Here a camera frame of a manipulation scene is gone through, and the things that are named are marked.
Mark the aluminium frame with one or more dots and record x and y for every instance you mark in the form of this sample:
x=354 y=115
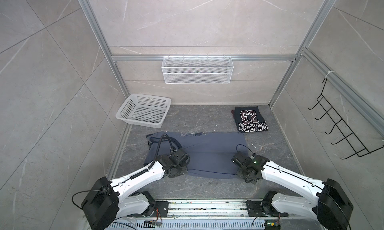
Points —
x=372 y=116

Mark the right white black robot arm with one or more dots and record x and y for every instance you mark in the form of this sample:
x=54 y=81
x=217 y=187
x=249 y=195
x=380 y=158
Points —
x=325 y=202

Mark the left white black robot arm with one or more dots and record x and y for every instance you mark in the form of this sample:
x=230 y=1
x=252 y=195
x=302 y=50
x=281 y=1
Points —
x=109 y=200

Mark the navy red-trimmed tank top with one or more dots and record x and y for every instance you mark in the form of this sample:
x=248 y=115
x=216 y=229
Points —
x=249 y=119

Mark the black wire hook rack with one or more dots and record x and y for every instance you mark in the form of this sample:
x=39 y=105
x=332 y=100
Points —
x=340 y=124

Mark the grey-blue tank top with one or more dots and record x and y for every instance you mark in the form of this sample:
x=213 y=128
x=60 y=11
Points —
x=210 y=153

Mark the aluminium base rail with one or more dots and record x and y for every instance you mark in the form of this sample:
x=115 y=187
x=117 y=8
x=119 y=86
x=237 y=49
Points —
x=199 y=215

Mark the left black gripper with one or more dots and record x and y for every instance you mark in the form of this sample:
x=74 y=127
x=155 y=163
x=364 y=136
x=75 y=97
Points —
x=185 y=170

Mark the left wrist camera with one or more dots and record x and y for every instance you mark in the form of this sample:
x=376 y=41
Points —
x=179 y=157

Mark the white wire mesh shelf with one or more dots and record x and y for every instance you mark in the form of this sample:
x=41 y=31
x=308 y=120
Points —
x=197 y=70

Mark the white plastic laundry basket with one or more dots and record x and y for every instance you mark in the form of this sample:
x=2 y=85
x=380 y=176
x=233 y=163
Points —
x=144 y=110

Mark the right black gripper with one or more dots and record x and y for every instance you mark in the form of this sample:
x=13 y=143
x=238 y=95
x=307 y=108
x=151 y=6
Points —
x=238 y=172

